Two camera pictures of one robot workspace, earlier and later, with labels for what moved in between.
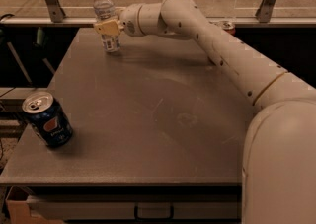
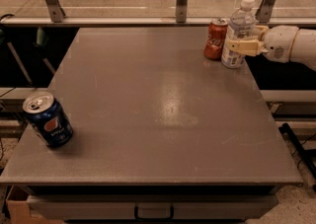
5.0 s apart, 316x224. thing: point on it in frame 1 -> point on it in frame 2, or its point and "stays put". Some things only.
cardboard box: (19, 209) stays put
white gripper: (130, 21) -> (278, 43)
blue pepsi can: (48, 118) stays put
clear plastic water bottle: (104, 10) -> (242, 26)
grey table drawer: (136, 207) stays put
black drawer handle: (172, 212) stays put
